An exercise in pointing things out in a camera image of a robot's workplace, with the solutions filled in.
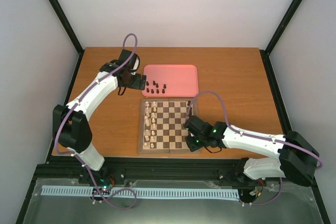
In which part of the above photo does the wooden chess board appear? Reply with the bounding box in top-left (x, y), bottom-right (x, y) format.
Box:
top-left (138, 98), bottom-right (197, 154)

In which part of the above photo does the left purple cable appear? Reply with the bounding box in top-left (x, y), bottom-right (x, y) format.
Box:
top-left (54, 33), bottom-right (138, 211)

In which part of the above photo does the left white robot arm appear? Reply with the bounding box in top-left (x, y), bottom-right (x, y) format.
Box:
top-left (52, 62), bottom-right (146, 184)

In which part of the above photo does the black aluminium frame base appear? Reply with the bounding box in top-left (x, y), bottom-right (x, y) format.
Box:
top-left (31, 155), bottom-right (316, 193)

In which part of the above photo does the light blue cable duct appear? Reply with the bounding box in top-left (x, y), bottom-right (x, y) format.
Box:
top-left (40, 185), bottom-right (239, 201)

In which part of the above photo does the transparent acrylic sheet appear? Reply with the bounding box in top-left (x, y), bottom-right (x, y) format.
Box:
top-left (17, 179), bottom-right (323, 223)

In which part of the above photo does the pink plastic tray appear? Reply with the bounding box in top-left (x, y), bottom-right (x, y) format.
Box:
top-left (142, 65), bottom-right (199, 98)

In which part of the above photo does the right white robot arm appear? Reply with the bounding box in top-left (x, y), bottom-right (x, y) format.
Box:
top-left (184, 116), bottom-right (321, 187)

